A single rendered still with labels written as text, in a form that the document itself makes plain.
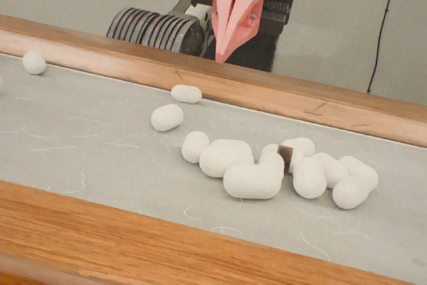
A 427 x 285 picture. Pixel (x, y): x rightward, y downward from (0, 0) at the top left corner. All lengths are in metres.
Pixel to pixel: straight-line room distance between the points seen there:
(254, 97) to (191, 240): 0.33
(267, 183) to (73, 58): 0.32
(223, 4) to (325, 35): 1.98
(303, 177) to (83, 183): 0.14
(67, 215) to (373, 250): 0.17
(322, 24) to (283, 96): 1.89
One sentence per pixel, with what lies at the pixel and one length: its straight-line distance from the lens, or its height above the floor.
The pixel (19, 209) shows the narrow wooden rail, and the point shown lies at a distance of 0.20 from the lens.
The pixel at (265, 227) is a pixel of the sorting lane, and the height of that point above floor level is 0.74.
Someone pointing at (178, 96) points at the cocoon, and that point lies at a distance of 0.46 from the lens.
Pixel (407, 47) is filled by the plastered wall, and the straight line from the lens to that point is 2.48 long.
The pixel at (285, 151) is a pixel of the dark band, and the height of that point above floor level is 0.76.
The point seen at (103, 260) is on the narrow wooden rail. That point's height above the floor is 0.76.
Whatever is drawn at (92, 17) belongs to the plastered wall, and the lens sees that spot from 2.53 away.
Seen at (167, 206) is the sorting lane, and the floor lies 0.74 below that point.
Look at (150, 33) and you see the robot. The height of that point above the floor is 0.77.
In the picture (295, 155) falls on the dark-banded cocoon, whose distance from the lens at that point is 0.34.
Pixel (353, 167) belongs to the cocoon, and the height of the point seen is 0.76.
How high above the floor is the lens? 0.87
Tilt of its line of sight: 18 degrees down
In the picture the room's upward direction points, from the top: 11 degrees clockwise
